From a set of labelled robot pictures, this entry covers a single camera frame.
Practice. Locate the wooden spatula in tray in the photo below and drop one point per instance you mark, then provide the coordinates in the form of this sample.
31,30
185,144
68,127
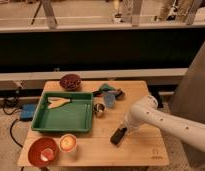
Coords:
55,102

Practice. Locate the small metal cup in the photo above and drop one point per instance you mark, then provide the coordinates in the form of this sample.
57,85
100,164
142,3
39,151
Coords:
99,109

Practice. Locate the blue box on floor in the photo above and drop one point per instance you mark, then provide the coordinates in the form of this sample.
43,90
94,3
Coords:
27,112

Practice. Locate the wooden table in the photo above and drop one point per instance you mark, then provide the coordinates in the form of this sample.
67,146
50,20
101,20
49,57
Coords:
143,148

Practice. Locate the green plastic tray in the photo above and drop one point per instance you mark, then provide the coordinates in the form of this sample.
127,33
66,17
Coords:
73,116

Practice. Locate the black eraser block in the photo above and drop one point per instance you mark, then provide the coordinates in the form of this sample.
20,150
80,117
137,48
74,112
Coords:
118,135

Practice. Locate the blue plastic cup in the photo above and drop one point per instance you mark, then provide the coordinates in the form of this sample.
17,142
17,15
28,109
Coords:
109,99

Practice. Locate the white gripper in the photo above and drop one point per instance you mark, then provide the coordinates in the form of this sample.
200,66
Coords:
127,128

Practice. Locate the teal cloth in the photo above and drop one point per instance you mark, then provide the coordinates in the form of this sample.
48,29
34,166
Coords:
107,88

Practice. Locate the dark brown bowl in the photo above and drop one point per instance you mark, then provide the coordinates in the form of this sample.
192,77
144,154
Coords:
70,82

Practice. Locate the red bowl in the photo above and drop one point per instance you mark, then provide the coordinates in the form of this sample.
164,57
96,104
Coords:
37,147

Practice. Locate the orange white cup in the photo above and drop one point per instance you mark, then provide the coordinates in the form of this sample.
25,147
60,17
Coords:
68,143

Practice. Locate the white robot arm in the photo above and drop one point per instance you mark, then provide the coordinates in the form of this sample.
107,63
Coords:
145,111

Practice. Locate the small clear cup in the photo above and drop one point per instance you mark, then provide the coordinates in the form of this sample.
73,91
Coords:
47,155

